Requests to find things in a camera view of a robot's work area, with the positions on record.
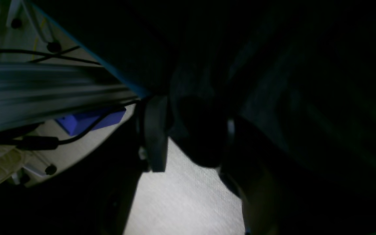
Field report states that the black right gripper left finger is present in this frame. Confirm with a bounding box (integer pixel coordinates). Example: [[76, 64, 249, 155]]
[[0, 96, 169, 235]]

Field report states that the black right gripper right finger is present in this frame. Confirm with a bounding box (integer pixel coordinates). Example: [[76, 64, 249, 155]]
[[219, 117, 376, 235]]

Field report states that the black T-shirt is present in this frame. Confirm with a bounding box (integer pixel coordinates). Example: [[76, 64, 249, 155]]
[[35, 0, 376, 170]]

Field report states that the blue plastic block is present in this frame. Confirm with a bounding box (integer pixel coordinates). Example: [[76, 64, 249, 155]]
[[55, 107, 126, 136]]

